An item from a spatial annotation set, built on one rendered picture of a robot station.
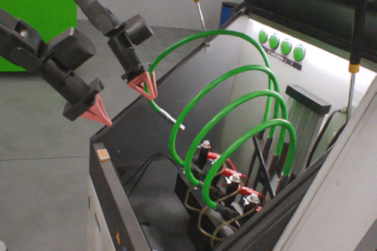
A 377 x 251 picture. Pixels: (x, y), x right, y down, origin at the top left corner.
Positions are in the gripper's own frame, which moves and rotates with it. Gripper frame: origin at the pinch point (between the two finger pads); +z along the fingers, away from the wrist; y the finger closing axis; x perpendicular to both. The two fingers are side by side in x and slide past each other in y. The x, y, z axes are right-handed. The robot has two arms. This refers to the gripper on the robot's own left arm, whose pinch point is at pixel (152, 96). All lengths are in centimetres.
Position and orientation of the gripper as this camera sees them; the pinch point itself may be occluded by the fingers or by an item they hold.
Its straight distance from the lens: 97.2
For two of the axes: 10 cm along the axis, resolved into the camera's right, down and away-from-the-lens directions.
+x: -8.3, 5.0, 2.7
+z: 5.3, 8.4, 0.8
